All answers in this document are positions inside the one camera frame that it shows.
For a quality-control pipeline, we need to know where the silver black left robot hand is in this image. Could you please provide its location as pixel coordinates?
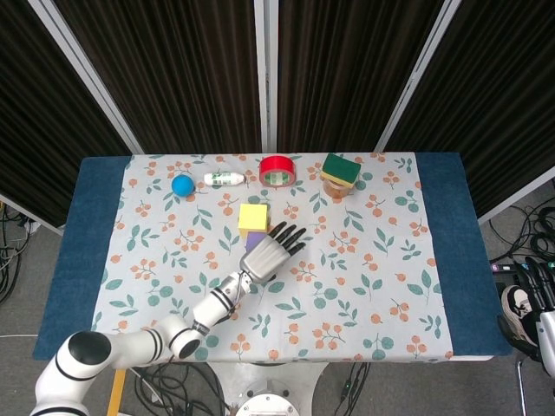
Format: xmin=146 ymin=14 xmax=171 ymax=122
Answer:
xmin=239 ymin=221 xmax=308 ymax=285

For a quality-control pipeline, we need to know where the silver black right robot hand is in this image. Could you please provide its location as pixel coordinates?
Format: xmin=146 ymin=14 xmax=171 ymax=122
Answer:
xmin=496 ymin=255 xmax=555 ymax=378

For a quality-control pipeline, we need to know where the purple block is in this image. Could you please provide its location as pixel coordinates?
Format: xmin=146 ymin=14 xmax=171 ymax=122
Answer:
xmin=245 ymin=231 xmax=270 ymax=253

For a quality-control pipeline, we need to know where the yellow block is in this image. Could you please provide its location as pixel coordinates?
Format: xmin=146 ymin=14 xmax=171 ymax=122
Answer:
xmin=238 ymin=203 xmax=270 ymax=237

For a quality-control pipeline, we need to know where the white black sneaker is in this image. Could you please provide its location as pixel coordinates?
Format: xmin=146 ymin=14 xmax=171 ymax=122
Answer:
xmin=501 ymin=284 xmax=539 ymax=348

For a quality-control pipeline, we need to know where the grey metal stand pole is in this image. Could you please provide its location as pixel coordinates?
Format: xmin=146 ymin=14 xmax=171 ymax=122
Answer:
xmin=514 ymin=359 xmax=529 ymax=416

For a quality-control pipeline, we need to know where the floral printed tablecloth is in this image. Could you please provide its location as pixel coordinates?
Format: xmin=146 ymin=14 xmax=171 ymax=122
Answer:
xmin=89 ymin=152 xmax=455 ymax=363

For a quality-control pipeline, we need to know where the white bottle green label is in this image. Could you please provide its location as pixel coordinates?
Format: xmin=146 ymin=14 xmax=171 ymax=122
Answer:
xmin=203 ymin=171 xmax=247 ymax=188

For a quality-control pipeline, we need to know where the red tape roll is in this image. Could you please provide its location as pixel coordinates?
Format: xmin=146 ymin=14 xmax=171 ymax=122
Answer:
xmin=258 ymin=156 xmax=297 ymax=189

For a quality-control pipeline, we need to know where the clear jar of rubber bands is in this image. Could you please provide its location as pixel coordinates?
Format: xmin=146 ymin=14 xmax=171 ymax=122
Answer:
xmin=323 ymin=175 xmax=356 ymax=198

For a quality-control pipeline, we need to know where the blue ball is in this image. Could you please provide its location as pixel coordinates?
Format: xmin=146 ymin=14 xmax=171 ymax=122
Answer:
xmin=171 ymin=175 xmax=195 ymax=198

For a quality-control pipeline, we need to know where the green yellow sponge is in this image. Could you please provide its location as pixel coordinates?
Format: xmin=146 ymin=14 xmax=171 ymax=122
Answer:
xmin=321 ymin=153 xmax=362 ymax=188

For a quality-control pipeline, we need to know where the blue table cover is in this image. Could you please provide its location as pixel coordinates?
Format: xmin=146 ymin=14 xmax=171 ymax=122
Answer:
xmin=32 ymin=151 xmax=513 ymax=361

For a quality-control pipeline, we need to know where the yellow wooden strip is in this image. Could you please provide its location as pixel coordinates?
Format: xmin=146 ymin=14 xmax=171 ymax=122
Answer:
xmin=106 ymin=367 xmax=127 ymax=416

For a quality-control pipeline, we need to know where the dark ribbed partition panel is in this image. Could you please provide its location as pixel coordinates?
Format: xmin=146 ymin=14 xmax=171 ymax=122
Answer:
xmin=375 ymin=0 xmax=555 ymax=224
xmin=29 ymin=0 xmax=268 ymax=155
xmin=0 ymin=0 xmax=144 ymax=237
xmin=264 ymin=0 xmax=456 ymax=153

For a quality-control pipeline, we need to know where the black cable bundle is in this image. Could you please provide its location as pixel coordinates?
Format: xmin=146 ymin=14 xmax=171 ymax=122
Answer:
xmin=129 ymin=362 xmax=231 ymax=416
xmin=487 ymin=201 xmax=555 ymax=265
xmin=0 ymin=201 xmax=38 ymax=307

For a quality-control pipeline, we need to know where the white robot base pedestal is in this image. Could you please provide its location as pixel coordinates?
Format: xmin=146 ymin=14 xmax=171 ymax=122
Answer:
xmin=207 ymin=361 xmax=330 ymax=416

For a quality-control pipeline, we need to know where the black cable with green light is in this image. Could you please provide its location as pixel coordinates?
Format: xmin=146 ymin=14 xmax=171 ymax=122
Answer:
xmin=336 ymin=361 xmax=370 ymax=416

